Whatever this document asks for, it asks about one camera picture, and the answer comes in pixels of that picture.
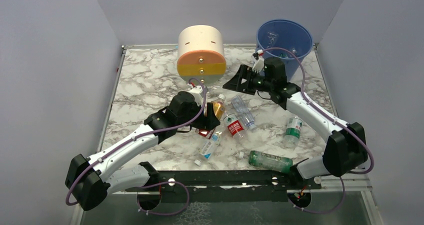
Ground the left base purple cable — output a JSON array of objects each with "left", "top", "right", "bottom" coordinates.
[{"left": 136, "top": 180, "right": 191, "bottom": 217}]

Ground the gold red label bottle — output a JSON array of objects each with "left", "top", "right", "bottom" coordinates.
[{"left": 196, "top": 94, "right": 226, "bottom": 139}]

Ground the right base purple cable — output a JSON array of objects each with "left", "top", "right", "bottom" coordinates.
[{"left": 286, "top": 175, "right": 346, "bottom": 215}]

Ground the blue plastic bin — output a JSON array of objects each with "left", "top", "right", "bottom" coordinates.
[{"left": 256, "top": 19, "right": 314, "bottom": 80}]

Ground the blue label clear bottle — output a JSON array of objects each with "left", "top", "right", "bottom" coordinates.
[{"left": 263, "top": 28, "right": 281, "bottom": 48}]

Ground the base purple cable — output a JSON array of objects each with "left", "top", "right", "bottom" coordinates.
[
  {"left": 136, "top": 180, "right": 191, "bottom": 217},
  {"left": 286, "top": 175, "right": 346, "bottom": 215}
]

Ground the green white label bottle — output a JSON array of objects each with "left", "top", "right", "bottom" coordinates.
[{"left": 284, "top": 116, "right": 303, "bottom": 147}]

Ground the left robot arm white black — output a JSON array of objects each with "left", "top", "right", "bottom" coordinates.
[{"left": 65, "top": 91, "right": 220, "bottom": 211}]

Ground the green tinted bottle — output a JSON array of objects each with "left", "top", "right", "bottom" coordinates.
[{"left": 248, "top": 150, "right": 293, "bottom": 174}]

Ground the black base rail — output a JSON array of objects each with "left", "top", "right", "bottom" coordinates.
[{"left": 126, "top": 170, "right": 321, "bottom": 209}]

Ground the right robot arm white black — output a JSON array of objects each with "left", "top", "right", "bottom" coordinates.
[{"left": 222, "top": 57, "right": 374, "bottom": 183}]

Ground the dark green label bottle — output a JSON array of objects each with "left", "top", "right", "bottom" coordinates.
[{"left": 279, "top": 47, "right": 301, "bottom": 59}]

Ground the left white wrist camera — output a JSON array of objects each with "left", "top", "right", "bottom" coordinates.
[{"left": 188, "top": 85, "right": 205, "bottom": 106}]

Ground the white suntory label bottle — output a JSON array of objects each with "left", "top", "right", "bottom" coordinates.
[{"left": 194, "top": 131, "right": 223, "bottom": 167}]

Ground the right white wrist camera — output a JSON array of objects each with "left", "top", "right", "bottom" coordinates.
[{"left": 252, "top": 49, "right": 265, "bottom": 74}]

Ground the red nongfu label bottle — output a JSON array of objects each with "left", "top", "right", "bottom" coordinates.
[{"left": 223, "top": 112, "right": 247, "bottom": 142}]

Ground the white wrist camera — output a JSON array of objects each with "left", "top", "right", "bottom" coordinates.
[
  {"left": 252, "top": 49, "right": 265, "bottom": 74},
  {"left": 188, "top": 85, "right": 205, "bottom": 106}
]

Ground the clear blue tinted bottle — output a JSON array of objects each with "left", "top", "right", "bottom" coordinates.
[{"left": 231, "top": 95, "right": 257, "bottom": 131}]

